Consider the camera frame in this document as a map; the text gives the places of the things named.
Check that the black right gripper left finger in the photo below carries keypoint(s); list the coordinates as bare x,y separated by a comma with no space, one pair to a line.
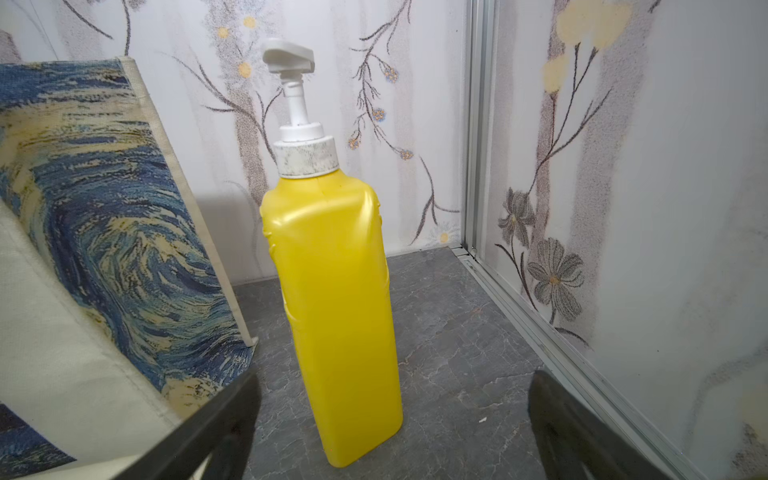
217,439

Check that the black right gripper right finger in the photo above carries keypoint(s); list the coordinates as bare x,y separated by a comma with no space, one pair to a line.
573,443

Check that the cream canvas starry-night shopping bag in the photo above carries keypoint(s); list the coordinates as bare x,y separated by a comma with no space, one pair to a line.
118,321

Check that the yellow pump dish soap bottle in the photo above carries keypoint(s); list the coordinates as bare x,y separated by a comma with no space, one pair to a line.
324,232

